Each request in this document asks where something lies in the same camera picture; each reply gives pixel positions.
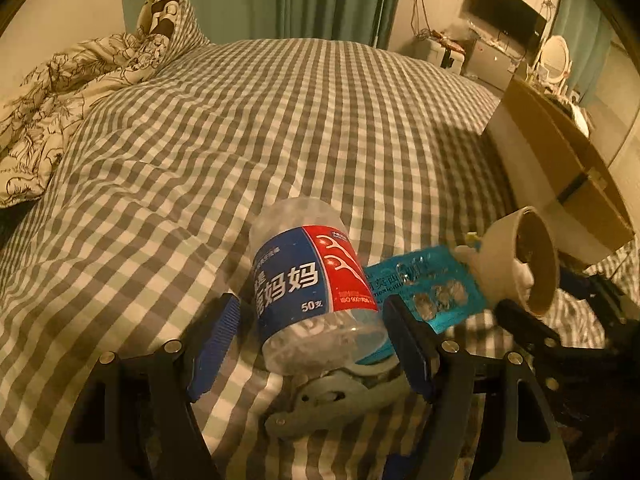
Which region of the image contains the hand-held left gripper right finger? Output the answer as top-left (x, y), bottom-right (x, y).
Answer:
top-left (382, 294), bottom-right (572, 480)

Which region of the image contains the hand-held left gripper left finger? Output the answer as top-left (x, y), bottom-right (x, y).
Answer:
top-left (49, 293), bottom-right (242, 480)

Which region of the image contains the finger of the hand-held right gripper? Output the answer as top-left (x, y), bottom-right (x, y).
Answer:
top-left (494, 298), bottom-right (618, 363)
top-left (557, 259), bottom-right (632, 322)

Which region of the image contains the white tape roll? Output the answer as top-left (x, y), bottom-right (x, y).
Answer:
top-left (454, 206), bottom-right (559, 317)

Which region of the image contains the blue blister pill pack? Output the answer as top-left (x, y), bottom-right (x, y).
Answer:
top-left (356, 244), bottom-right (488, 365)

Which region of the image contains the clear floss pick jar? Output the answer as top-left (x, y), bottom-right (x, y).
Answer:
top-left (248, 198), bottom-right (398, 376)

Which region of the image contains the grey metal clip tool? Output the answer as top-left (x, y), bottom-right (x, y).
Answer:
top-left (265, 357), bottom-right (412, 442)

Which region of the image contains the cardboard box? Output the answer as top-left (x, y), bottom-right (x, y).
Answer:
top-left (486, 77), bottom-right (634, 267)

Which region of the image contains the grey checked bed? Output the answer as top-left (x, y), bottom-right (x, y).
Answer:
top-left (0, 37), bottom-right (640, 480)

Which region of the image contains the white oval mirror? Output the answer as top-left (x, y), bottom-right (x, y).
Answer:
top-left (536, 35), bottom-right (572, 87)

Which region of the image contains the green curtain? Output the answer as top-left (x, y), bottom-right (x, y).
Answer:
top-left (549, 0), bottom-right (617, 107)
top-left (120, 0), bottom-right (407, 51)

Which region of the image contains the white low cabinet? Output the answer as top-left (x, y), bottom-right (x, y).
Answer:
top-left (419, 34), bottom-right (528, 92)

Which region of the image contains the black television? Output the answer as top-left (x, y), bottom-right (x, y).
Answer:
top-left (469, 0), bottom-right (549, 54)

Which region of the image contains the floral duvet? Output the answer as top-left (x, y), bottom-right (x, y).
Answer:
top-left (0, 32), bottom-right (173, 209)

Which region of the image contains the checked floral pillow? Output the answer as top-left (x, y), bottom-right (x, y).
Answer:
top-left (134, 0), bottom-right (212, 63)

